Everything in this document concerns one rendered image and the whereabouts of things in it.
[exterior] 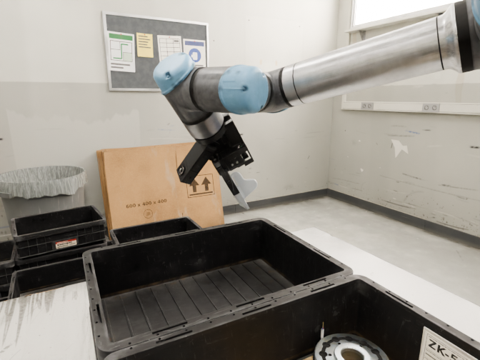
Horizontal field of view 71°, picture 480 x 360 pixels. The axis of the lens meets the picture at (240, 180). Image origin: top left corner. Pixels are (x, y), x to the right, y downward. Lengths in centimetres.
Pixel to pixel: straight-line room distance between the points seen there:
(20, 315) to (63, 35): 237
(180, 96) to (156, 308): 39
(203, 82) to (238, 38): 295
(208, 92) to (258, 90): 8
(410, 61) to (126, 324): 62
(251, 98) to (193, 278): 42
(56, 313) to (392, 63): 89
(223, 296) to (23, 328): 48
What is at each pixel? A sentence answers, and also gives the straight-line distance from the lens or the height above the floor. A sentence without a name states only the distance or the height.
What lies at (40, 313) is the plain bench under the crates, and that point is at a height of 70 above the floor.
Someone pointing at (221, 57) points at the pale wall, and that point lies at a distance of 339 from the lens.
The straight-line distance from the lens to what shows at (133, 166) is 296.
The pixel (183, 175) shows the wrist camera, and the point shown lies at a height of 105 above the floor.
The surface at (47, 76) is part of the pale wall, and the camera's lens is 302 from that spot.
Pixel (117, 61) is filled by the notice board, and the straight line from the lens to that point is 307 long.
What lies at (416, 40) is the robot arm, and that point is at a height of 129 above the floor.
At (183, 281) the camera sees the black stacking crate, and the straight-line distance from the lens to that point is 76.
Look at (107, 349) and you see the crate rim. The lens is 46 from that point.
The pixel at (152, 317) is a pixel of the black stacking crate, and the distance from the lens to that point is 67.
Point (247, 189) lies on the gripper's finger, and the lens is 74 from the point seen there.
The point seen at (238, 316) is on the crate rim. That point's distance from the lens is 48.
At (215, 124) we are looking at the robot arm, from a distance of 65.
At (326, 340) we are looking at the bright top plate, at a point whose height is 86.
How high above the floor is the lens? 121
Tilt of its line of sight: 14 degrees down
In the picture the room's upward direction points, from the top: straight up
